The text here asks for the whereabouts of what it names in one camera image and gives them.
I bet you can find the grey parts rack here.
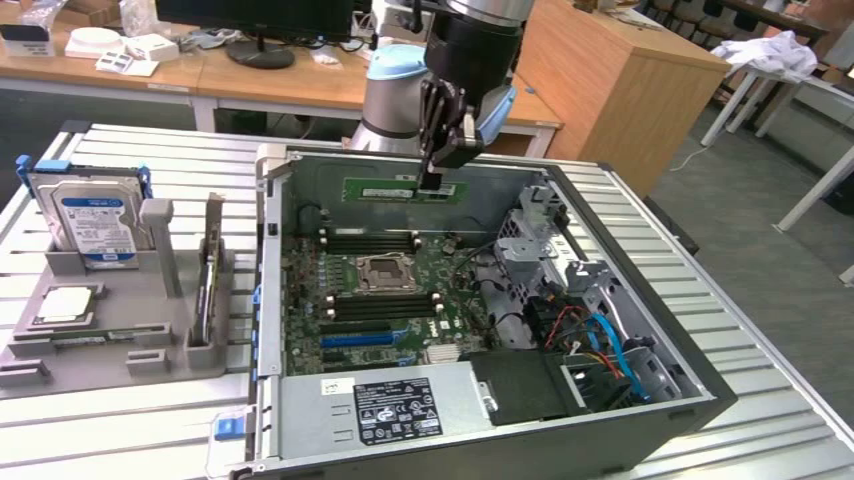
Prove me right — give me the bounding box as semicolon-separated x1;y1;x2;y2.
0;196;236;389

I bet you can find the black wire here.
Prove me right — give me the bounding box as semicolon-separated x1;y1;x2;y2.
456;243;509;302

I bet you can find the red wire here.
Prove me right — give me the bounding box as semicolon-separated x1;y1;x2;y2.
544;304;623;372

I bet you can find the green motherboard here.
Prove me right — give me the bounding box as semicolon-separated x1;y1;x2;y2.
281;223;509;377

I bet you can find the wooden cabinet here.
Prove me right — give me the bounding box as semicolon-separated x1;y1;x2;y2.
513;0;733;197

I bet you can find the light blue wrist camera box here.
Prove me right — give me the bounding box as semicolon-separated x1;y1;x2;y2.
473;85;519;147

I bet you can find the graphics card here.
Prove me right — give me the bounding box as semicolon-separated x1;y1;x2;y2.
188;191;229;347

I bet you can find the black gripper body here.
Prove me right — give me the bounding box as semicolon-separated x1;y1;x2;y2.
423;14;523;110

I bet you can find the wooden desk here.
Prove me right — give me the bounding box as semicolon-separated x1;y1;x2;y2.
0;0;565;147

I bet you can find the black expansion slot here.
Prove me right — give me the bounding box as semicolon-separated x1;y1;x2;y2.
317;321;395;337

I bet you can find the blue disk caddy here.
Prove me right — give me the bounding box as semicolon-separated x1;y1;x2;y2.
13;153;154;237

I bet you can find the white cloth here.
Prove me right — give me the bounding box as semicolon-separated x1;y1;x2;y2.
708;29;820;84

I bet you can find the metal disk bay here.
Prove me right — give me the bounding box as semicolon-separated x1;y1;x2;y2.
493;183;704;402

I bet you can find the clear plastic bag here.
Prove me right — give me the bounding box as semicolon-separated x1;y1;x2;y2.
17;0;70;27

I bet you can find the silver power supply with label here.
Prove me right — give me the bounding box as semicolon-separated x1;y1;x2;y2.
274;359;496;462

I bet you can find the black computer monitor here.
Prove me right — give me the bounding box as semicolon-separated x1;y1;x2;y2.
154;0;356;70

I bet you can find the dark chair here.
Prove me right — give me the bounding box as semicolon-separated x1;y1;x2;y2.
637;0;830;52

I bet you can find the metal CPU socket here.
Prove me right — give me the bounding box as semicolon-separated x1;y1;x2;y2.
351;254;425;297

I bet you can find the white cardboard box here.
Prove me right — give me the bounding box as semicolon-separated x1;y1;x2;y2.
121;34;182;62

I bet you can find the silver CPU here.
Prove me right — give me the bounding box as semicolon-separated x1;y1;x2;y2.
34;286;96;327

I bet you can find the round white box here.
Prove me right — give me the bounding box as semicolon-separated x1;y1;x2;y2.
64;26;129;61

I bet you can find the white printed sheet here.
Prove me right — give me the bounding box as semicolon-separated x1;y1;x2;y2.
93;49;161;78

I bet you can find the white floor cable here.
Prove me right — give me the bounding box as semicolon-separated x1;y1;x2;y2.
668;143;709;173

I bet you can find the blue expansion slot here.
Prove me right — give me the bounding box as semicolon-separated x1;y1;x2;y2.
317;332;396;350

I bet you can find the black and white box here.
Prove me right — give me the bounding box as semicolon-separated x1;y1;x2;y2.
0;23;56;58

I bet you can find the white table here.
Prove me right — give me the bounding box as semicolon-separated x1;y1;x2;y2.
697;63;854;233

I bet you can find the green RAM stick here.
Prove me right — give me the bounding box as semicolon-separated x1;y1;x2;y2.
341;174;469;204
48;326;169;347

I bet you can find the hard disk with blue label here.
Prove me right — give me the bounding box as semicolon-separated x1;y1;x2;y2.
34;171;145;272

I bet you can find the blue wire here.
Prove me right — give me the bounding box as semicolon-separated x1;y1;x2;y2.
588;305;652;402

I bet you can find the open black PC case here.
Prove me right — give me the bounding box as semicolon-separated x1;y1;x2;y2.
204;143;739;480

